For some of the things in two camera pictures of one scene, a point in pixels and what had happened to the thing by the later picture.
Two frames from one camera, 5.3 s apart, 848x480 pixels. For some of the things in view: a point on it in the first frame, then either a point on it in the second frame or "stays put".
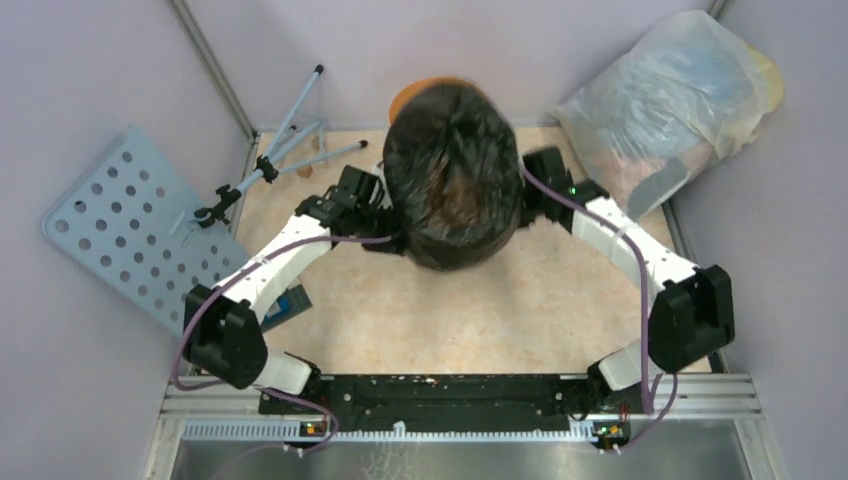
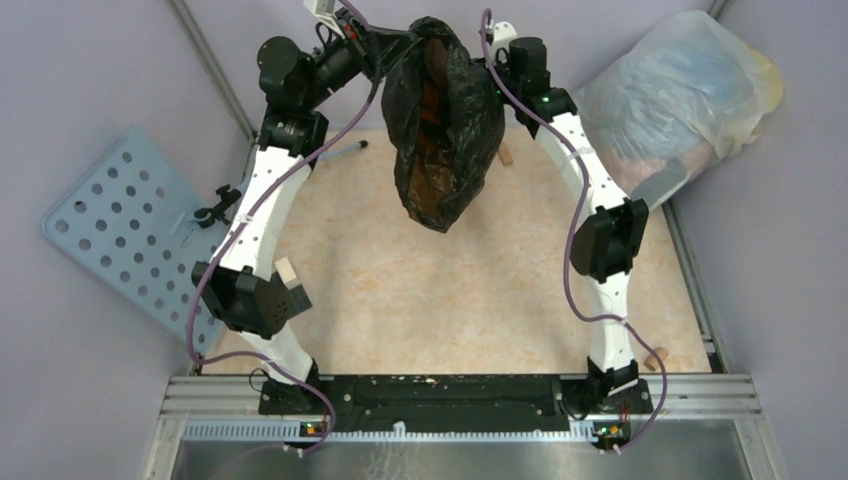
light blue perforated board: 131,218 stays put
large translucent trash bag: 644,125 stays put
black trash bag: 452,174 -> 444,108
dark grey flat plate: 292,302 stays put
